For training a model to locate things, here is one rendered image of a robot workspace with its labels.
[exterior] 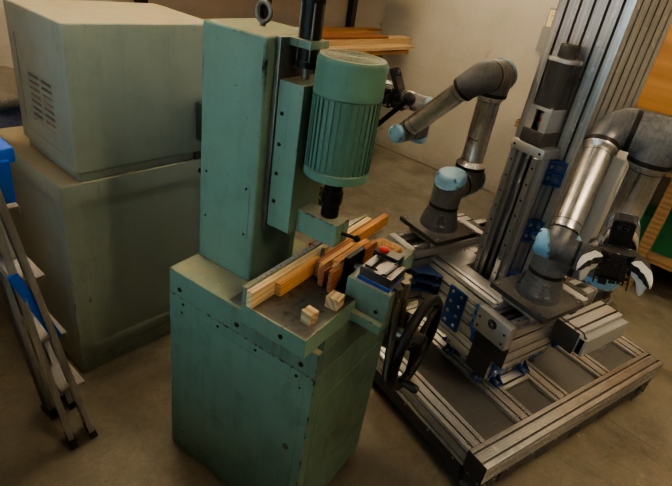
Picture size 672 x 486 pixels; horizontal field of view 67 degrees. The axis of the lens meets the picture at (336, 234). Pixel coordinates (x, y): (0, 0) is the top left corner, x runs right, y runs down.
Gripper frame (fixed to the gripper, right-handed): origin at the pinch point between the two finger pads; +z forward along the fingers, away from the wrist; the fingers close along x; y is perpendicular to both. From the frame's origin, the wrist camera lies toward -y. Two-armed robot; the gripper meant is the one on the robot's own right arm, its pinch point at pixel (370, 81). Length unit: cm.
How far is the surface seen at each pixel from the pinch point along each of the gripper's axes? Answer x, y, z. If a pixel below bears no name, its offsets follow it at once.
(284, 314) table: -113, 19, -68
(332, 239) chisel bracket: -90, 9, -63
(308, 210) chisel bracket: -89, 5, -53
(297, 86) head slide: -90, -30, -49
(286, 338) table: -117, 21, -73
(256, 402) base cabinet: -117, 59, -59
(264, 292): -113, 16, -61
